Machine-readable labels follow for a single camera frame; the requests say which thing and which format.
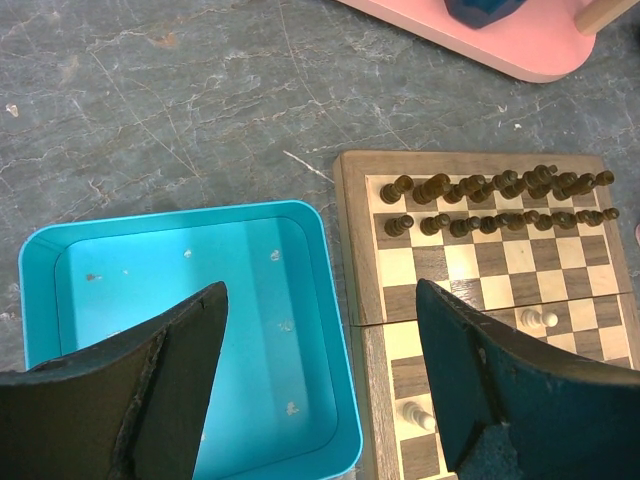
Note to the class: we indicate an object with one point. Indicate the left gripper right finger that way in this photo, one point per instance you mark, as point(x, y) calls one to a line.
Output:
point(509, 406)

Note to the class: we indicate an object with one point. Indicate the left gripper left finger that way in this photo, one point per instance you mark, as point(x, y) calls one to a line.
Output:
point(132, 406)

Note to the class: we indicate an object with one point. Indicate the white chess pawn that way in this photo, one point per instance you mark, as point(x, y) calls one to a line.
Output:
point(531, 318)
point(413, 413)

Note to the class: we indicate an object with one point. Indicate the wooden chess board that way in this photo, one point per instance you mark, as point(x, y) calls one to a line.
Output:
point(503, 233)

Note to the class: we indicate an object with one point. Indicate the blue plastic bin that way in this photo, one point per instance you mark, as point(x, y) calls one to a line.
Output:
point(283, 404)

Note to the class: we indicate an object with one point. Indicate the pink three-tier shelf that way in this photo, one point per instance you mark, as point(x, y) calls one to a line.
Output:
point(535, 41)

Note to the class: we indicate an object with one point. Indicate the dark blue mug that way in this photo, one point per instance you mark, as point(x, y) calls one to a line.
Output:
point(478, 14)

